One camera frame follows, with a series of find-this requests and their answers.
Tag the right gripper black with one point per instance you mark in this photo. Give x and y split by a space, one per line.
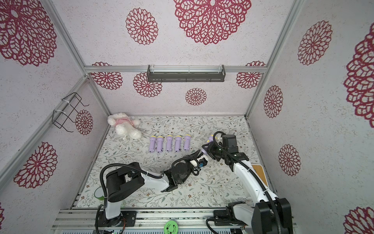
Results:
213 147

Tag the green tape roll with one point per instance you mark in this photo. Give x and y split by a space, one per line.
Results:
99 194

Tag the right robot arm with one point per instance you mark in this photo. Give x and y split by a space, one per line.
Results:
268 214

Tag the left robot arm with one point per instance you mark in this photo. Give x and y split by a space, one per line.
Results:
119 181

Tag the black wall shelf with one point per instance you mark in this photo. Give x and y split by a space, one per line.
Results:
187 74

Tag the white plush toy pink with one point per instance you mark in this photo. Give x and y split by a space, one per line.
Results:
125 126

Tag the purple flashlight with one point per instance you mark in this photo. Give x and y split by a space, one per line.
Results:
178 141
187 142
152 144
159 148
206 147
169 143

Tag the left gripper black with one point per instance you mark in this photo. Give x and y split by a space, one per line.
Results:
194 155

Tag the black wire wall rack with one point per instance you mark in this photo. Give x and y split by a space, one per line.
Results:
61 116

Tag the green round disc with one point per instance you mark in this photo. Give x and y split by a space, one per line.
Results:
171 227

